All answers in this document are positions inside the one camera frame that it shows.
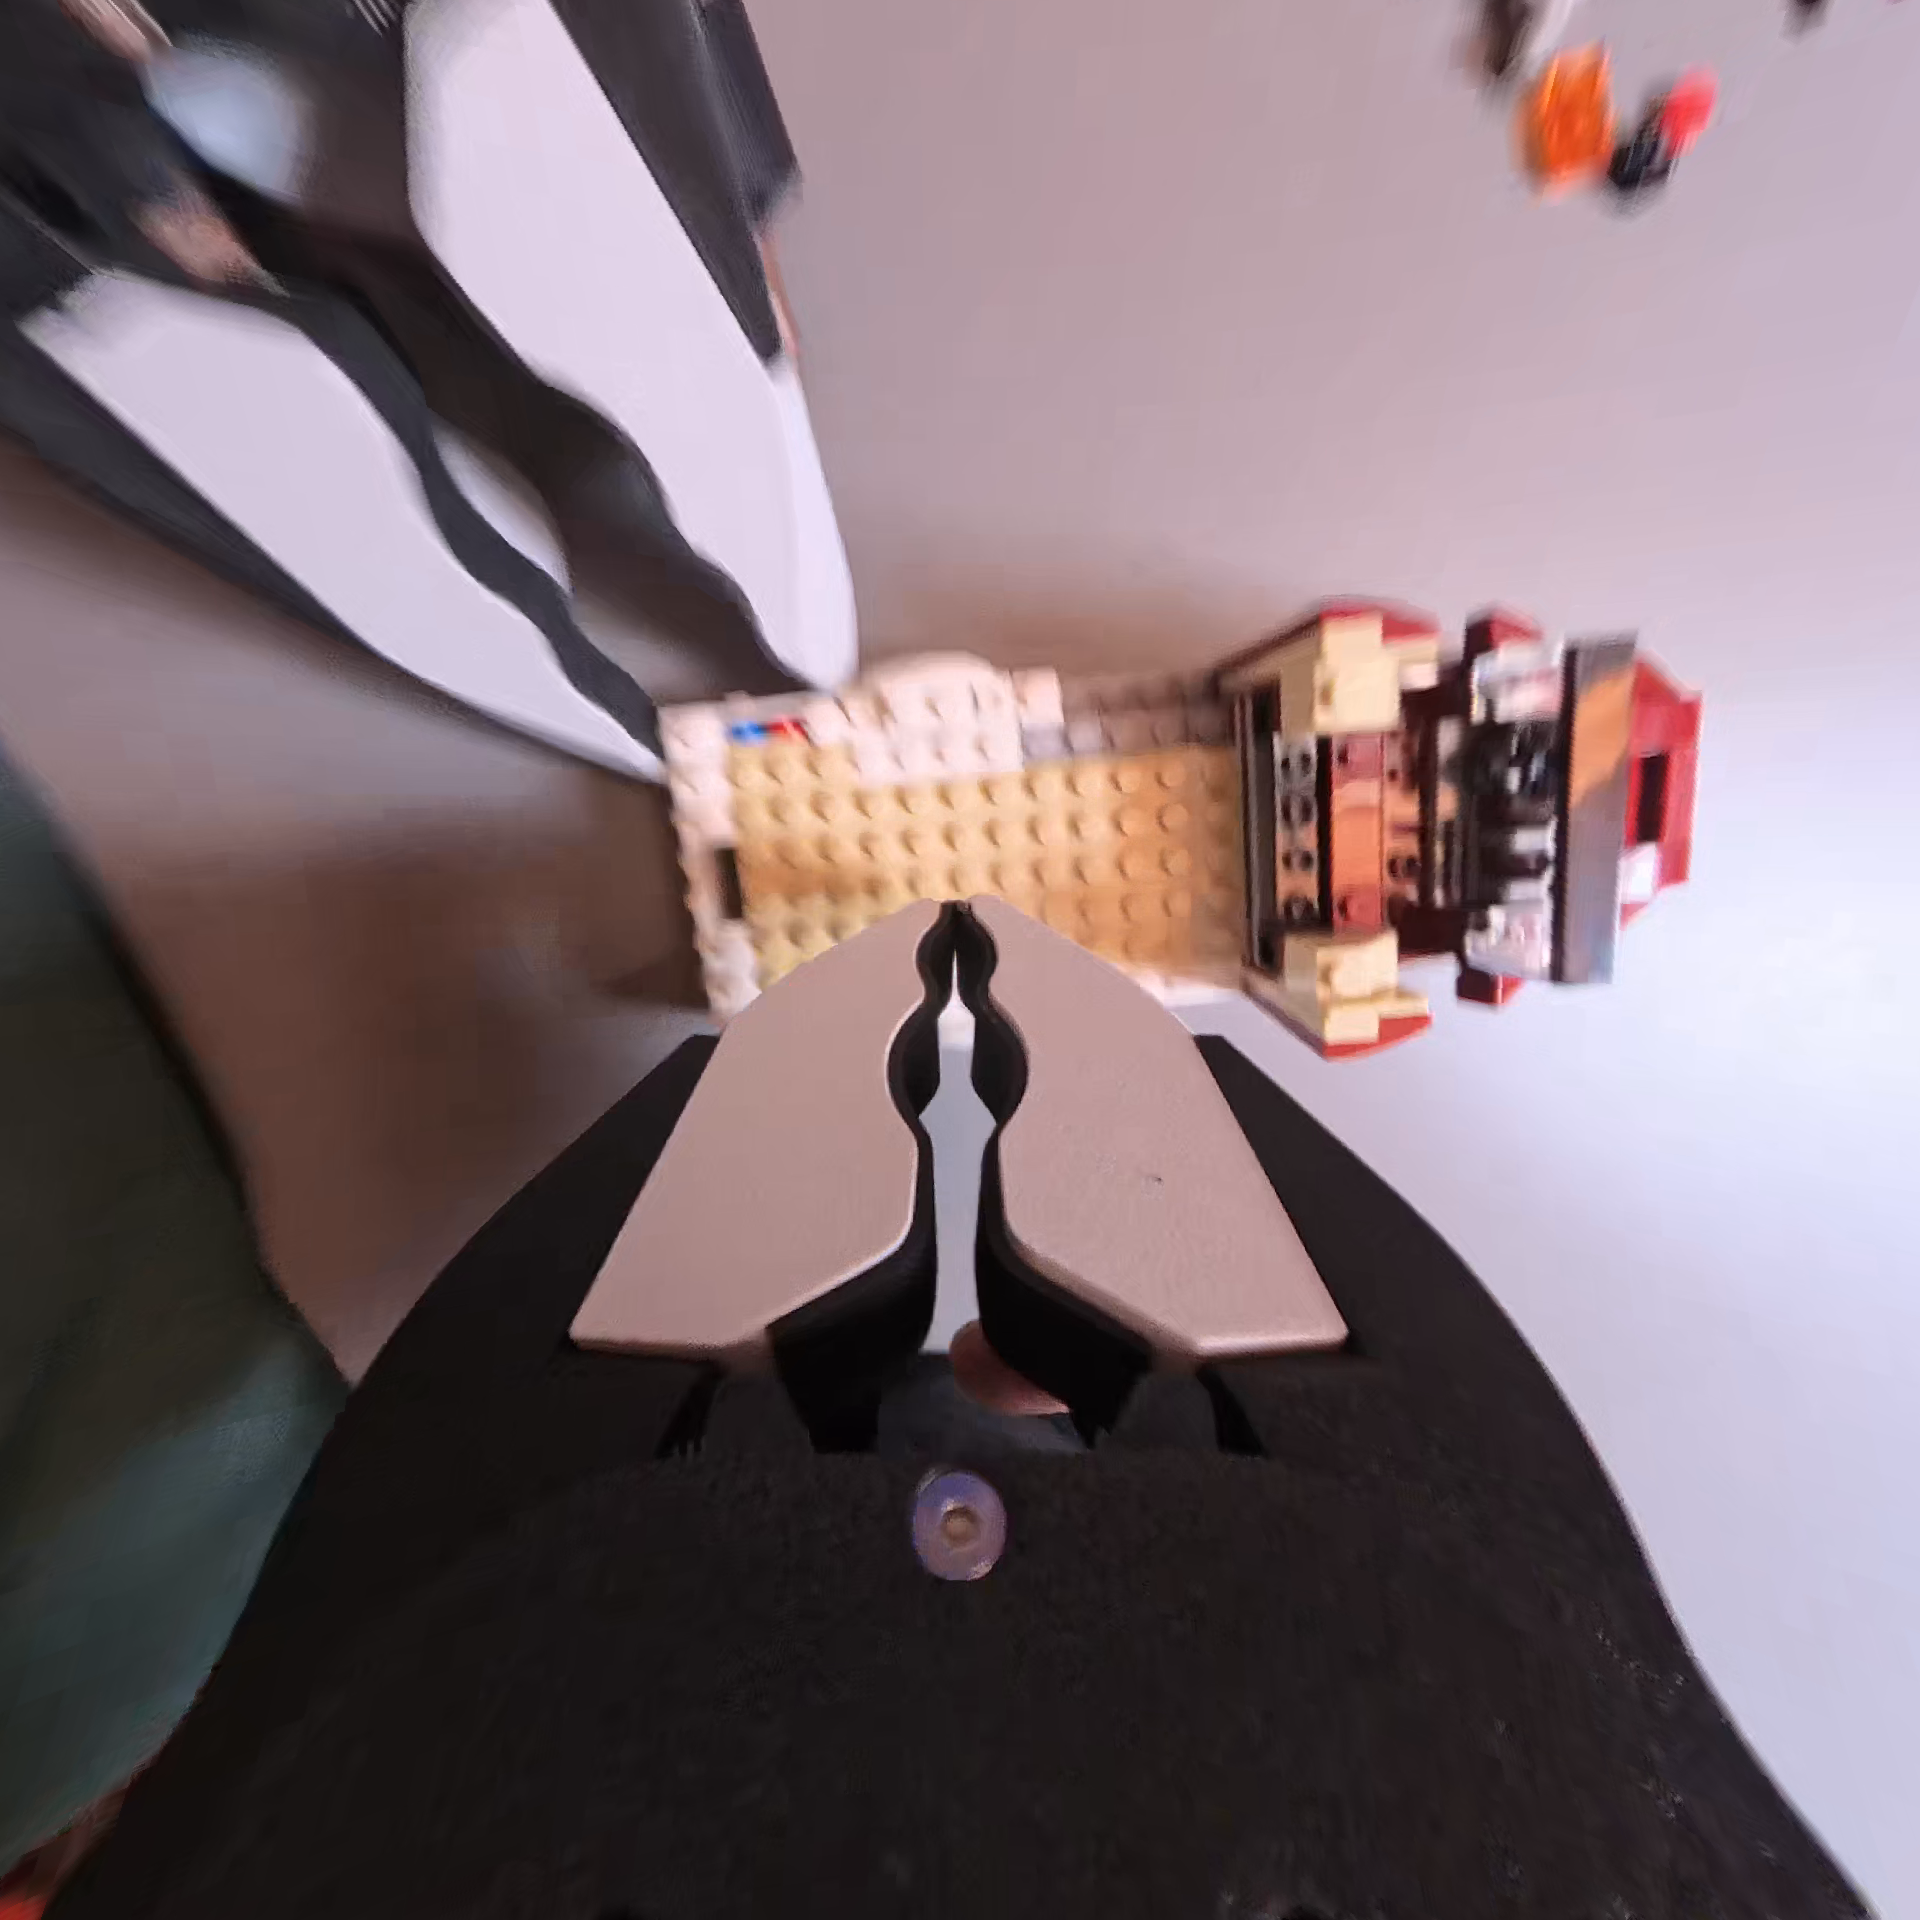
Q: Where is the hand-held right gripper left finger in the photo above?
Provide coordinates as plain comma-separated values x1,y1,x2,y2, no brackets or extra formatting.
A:
568,902,956,1354

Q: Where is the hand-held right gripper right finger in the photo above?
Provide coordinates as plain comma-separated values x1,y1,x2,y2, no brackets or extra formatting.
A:
959,899,1348,1361

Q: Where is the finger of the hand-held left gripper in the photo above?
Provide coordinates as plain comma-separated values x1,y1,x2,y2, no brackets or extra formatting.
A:
24,276,668,785
403,0,857,692

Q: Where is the toy brick truck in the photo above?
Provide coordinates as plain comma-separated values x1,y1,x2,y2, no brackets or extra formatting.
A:
658,600,1704,1059

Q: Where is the person's torso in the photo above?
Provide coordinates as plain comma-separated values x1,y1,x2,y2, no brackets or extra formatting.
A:
0,733,351,1848

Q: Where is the orange transparent brick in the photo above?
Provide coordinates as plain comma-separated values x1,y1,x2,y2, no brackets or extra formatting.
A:
1514,43,1619,195

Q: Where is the black piece with red stud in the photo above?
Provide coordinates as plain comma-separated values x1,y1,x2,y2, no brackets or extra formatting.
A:
1607,68,1717,195

